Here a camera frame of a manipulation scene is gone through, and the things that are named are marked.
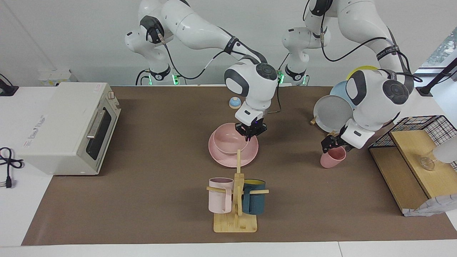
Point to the light wooden board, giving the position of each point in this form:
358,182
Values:
417,150

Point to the brown wooden board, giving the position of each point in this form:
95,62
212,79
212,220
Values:
396,175

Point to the black camera stand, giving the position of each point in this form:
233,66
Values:
437,78

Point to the small blue call bell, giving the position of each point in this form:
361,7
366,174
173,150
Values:
234,103

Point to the frosted white object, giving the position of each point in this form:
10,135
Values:
446,151

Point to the cream toaster oven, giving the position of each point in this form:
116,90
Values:
60,125

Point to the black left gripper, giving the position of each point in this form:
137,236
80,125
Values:
337,140

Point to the pink bowl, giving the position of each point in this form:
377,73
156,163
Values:
228,141

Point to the grey plate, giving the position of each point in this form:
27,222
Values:
332,112

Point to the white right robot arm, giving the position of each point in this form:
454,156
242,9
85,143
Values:
200,32

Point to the pale pink mug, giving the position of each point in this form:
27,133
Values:
217,200

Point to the wooden mug rack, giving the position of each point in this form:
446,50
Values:
234,223

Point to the pink plate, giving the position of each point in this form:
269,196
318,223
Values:
221,159

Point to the dark teal mug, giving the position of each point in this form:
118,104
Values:
255,203

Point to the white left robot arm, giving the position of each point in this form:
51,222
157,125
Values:
360,21

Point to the pink cup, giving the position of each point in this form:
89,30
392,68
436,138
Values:
330,161

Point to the wooden plate rack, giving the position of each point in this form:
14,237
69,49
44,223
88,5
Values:
313,120

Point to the light blue plate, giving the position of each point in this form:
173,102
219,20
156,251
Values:
339,91

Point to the window with greenery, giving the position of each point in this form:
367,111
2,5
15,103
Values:
444,46

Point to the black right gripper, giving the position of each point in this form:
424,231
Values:
251,127

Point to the white power strip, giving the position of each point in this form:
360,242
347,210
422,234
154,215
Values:
53,76

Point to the yellow plate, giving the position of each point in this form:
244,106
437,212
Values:
357,69

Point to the clear drinking glass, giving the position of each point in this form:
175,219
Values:
427,163

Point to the brown table mat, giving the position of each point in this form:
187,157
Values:
160,200

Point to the black table clamp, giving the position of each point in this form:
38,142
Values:
6,89

